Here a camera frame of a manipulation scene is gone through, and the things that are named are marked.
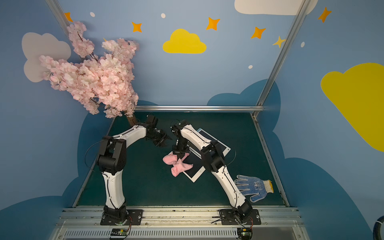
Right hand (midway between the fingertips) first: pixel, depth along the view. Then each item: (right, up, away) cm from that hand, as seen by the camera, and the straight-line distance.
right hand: (179, 159), depth 91 cm
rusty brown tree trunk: (-32, +24, +6) cm, 40 cm away
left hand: (-6, +12, +7) cm, 15 cm away
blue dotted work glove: (+45, -14, -7) cm, 48 cm away
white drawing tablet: (+12, -6, -1) cm, 13 cm away
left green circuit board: (-27, -31, -20) cm, 46 cm away
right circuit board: (+35, -33, -18) cm, 51 cm away
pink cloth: (0, -2, -7) cm, 8 cm away
